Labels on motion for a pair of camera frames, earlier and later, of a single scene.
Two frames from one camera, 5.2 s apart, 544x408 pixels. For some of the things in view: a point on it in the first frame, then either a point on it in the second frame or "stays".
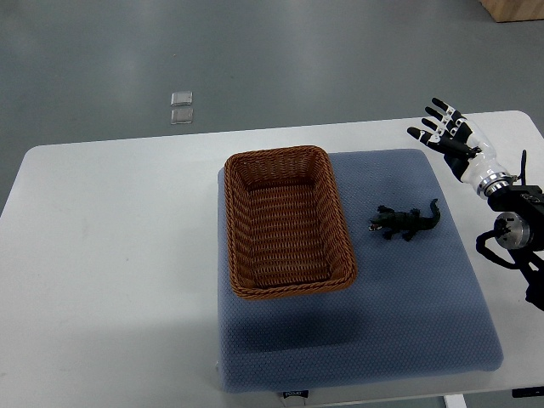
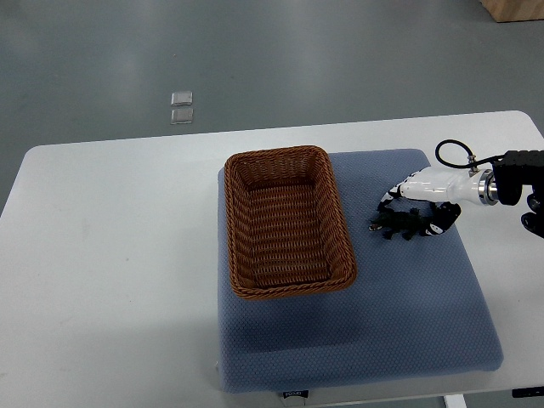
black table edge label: x=299 y=393 stays
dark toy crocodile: x=390 y=222 stays
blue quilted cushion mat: x=416 y=308 stays
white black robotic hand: x=470 y=154 to x=445 y=188
